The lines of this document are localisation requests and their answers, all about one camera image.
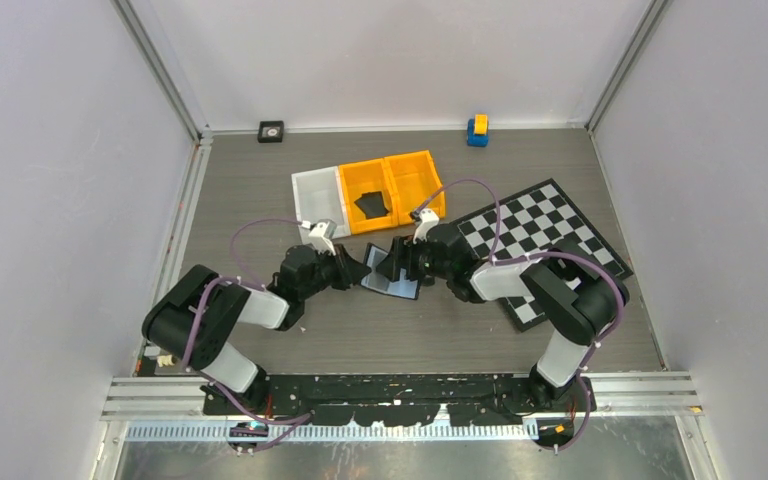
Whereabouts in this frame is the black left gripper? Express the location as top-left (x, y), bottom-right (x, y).
top-left (299, 243), bottom-right (370, 301)

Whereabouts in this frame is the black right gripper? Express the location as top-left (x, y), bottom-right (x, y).
top-left (377, 233), bottom-right (453, 282)

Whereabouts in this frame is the dark grey credit card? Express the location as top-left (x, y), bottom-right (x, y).
top-left (361, 195), bottom-right (396, 221)

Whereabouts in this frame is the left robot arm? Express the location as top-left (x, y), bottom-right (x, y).
top-left (141, 244), bottom-right (371, 414)

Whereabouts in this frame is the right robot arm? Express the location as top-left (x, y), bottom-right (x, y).
top-left (376, 224), bottom-right (628, 411)

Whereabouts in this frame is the orange plastic bin right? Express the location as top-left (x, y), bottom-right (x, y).
top-left (384, 150), bottom-right (443, 226)

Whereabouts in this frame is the orange plastic bin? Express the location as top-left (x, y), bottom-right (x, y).
top-left (384, 150), bottom-right (443, 226)
top-left (338, 158), bottom-right (397, 235)

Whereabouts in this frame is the white plastic bin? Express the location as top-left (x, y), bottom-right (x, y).
top-left (291, 166), bottom-right (351, 239)

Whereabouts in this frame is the orange plastic bin left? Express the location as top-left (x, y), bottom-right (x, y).
top-left (338, 158), bottom-right (397, 235)

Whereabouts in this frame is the blue toy car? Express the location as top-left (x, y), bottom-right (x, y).
top-left (466, 118), bottom-right (489, 148)

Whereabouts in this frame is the black white checkerboard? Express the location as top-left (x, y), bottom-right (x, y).
top-left (456, 178), bottom-right (634, 333)

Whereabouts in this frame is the yellow toy block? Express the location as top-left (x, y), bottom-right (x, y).
top-left (474, 114), bottom-right (488, 135)

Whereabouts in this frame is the small black square box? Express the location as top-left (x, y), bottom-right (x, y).
top-left (257, 120), bottom-right (285, 144)

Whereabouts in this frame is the small beige plastic piece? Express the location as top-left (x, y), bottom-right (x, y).
top-left (155, 355), bottom-right (176, 368)

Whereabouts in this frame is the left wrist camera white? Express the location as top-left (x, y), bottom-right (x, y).
top-left (308, 220), bottom-right (336, 255)

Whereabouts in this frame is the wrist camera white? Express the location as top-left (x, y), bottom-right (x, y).
top-left (308, 220), bottom-right (336, 255)
top-left (410, 208), bottom-right (440, 243)

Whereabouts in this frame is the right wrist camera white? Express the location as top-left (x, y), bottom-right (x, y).
top-left (410, 208), bottom-right (440, 243)

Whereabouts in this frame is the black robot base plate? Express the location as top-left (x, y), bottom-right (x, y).
top-left (202, 373), bottom-right (596, 427)

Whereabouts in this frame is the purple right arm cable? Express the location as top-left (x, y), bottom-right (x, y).
top-left (417, 178), bottom-right (626, 454)

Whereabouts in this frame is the aluminium frame rail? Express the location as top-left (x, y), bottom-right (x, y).
top-left (102, 371), bottom-right (702, 447)

